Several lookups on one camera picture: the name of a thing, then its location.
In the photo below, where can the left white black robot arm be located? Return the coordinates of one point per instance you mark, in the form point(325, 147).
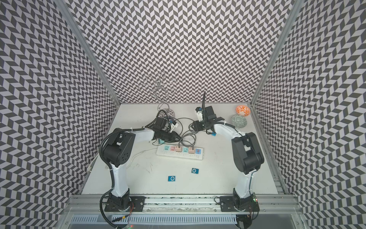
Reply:
point(116, 149)

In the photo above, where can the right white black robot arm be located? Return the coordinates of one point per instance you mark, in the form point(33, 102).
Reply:
point(247, 154)

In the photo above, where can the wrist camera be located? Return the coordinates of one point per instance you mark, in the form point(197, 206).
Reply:
point(173, 123)
point(201, 113)

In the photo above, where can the chrome wire cup stand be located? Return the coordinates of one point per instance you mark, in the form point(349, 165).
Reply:
point(160, 85)

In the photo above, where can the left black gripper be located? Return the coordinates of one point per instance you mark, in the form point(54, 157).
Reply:
point(174, 137)

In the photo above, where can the blue mp3 player middle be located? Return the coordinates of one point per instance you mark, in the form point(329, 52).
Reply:
point(195, 171)

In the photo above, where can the pink charger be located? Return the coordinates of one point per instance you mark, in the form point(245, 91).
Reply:
point(191, 150)
point(178, 148)

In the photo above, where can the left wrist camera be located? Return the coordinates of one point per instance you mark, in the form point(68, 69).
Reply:
point(173, 123)

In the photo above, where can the green patterned bowl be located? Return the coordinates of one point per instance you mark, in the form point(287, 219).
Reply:
point(239, 121)

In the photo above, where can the white colourful power strip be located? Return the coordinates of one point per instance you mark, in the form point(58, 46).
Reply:
point(169, 151)

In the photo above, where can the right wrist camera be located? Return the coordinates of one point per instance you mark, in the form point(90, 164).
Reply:
point(201, 113)

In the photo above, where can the orange patterned bowl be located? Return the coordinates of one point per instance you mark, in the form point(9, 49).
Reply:
point(243, 110)

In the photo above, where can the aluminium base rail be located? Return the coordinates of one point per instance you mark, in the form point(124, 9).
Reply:
point(213, 204)

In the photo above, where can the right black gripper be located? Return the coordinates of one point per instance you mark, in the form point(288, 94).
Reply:
point(196, 126)

